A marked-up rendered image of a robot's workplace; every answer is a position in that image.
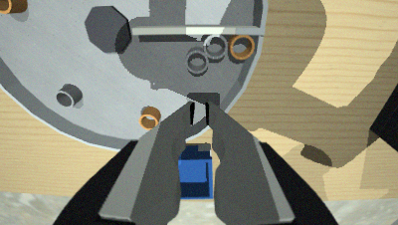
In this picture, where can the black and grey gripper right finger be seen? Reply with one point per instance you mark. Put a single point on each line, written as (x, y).
(254, 185)

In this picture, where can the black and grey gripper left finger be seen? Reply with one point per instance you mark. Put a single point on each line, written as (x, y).
(140, 185)

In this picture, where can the blue open crate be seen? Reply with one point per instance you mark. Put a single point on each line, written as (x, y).
(196, 179)

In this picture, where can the grey metal sleeve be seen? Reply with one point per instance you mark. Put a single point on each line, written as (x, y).
(196, 69)
(73, 92)
(216, 55)

